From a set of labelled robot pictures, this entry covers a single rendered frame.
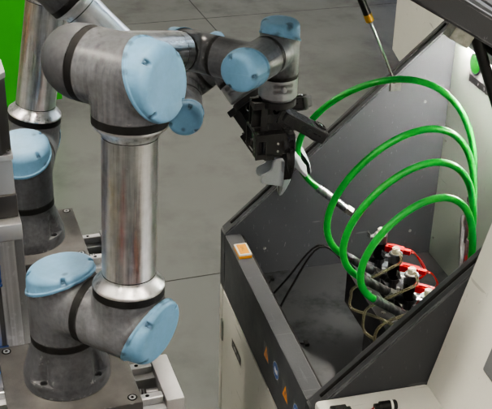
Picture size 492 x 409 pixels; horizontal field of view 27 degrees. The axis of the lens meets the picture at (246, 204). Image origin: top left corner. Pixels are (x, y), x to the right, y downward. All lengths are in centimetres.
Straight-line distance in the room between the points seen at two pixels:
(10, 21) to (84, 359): 360
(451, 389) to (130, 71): 84
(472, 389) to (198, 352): 191
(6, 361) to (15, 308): 12
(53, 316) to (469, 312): 72
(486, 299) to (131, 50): 76
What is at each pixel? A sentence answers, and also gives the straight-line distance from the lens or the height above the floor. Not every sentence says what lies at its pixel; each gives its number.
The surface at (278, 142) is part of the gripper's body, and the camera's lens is 197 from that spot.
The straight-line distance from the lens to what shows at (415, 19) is 575.
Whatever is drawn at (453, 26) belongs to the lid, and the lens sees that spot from 163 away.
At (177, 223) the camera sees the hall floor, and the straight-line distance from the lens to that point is 438.
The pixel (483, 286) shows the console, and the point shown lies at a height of 122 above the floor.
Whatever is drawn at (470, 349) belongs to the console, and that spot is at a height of 111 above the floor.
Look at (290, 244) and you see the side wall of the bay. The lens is 248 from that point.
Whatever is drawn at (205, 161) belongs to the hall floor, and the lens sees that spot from 492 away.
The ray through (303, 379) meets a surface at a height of 95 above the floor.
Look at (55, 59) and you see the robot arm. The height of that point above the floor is 164.
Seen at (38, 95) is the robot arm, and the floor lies 133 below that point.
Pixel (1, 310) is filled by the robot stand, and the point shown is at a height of 106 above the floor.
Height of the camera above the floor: 217
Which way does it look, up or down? 29 degrees down
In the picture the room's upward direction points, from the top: 2 degrees clockwise
